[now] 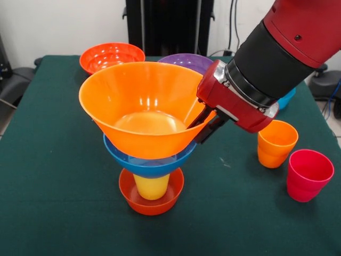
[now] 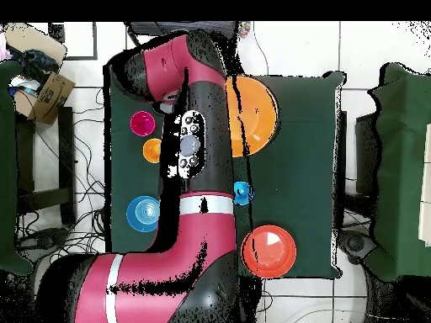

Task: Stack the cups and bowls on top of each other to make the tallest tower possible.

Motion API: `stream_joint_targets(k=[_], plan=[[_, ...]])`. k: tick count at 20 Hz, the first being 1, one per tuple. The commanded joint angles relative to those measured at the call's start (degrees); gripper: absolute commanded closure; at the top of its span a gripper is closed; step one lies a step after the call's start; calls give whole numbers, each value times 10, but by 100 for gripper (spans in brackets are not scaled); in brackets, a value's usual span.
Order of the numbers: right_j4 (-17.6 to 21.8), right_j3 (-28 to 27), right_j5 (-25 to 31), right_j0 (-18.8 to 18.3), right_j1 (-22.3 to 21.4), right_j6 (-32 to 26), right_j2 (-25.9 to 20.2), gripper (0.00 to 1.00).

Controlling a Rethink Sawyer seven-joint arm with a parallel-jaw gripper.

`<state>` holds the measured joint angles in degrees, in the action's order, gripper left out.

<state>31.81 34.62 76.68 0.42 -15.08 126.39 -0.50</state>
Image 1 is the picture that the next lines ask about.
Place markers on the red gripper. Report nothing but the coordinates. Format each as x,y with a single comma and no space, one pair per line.
229,101

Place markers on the purple bowl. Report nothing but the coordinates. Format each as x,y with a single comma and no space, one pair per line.
186,60

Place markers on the large blue bowl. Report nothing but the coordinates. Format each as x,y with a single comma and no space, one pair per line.
149,169

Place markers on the yellow cup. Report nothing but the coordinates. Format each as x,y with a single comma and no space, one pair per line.
152,189

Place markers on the large orange bowl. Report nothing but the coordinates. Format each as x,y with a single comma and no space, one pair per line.
120,93

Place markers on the small red bowl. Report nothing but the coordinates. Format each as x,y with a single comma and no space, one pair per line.
152,209

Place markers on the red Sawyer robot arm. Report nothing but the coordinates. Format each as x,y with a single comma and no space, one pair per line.
293,40

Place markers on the black computer tower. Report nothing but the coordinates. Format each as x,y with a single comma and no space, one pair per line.
3,61

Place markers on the orange cup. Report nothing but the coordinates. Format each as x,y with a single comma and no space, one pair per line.
274,152

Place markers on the small blue bowl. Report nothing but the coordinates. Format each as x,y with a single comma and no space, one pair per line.
287,100

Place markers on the dark green tablecloth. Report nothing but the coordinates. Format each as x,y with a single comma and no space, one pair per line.
170,234

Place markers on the pink cup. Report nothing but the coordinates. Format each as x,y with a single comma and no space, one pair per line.
306,181

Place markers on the large red bowl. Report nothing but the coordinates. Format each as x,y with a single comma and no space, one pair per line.
112,56

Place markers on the grey black floor base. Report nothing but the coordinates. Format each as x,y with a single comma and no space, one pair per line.
327,85
16,80

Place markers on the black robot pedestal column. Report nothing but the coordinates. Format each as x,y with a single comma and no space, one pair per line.
170,26

